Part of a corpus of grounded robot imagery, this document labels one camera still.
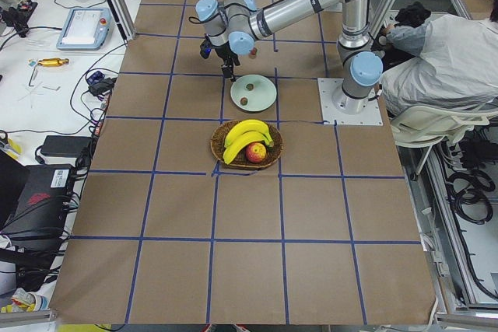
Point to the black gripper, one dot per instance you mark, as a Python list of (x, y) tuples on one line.
[(223, 53)]

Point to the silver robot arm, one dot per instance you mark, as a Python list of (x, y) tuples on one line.
[(233, 27)]

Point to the light green plate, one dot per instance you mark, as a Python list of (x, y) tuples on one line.
[(260, 98)]

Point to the yellow banana bunch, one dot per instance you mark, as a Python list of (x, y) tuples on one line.
[(244, 133)]

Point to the woven wicker basket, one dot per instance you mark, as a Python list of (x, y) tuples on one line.
[(240, 162)]

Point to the red yellow apple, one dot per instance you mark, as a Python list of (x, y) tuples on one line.
[(256, 152)]

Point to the teach pendant tablet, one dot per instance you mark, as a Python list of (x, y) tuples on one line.
[(85, 29)]

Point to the gold wrapped tool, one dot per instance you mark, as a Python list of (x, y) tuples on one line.
[(53, 62)]

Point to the white office chair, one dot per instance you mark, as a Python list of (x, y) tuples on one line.
[(422, 127)]

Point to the black power adapter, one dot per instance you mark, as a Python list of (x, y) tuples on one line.
[(64, 146)]

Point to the person in white shirt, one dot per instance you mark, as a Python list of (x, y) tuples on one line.
[(453, 64)]

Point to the black computer box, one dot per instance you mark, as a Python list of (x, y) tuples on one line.
[(35, 199)]

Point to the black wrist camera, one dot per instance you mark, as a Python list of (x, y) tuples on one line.
[(205, 48)]

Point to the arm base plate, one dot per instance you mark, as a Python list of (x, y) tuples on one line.
[(339, 109)]

